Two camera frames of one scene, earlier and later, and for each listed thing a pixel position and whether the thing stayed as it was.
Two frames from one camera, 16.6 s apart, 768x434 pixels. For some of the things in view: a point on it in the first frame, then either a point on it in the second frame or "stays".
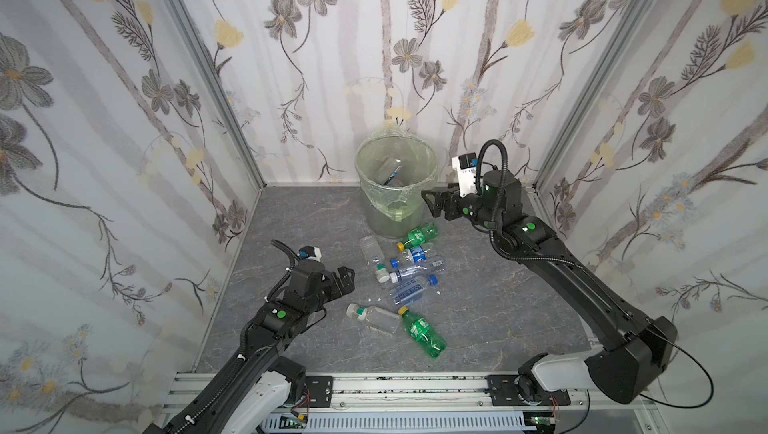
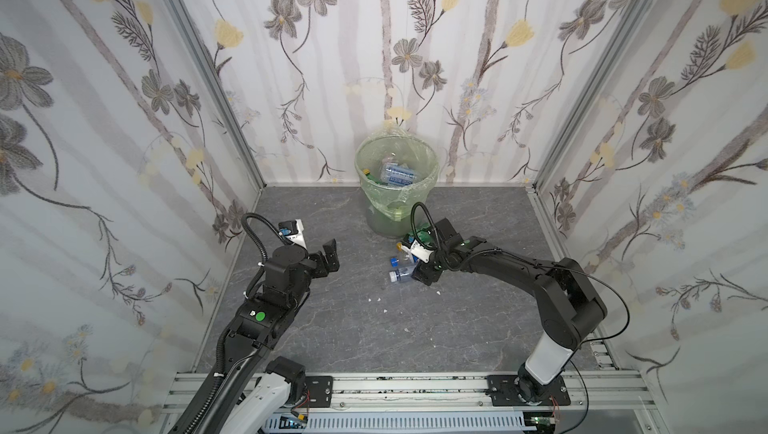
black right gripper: x=453 y=203 to x=430 y=264
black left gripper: x=339 y=282 to x=321 y=260
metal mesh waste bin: x=394 y=171 stays
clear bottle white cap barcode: x=407 y=272 stays
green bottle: x=421 y=332 to x=371 y=178
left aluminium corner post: x=209 y=64 stays
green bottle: x=419 y=236 stays
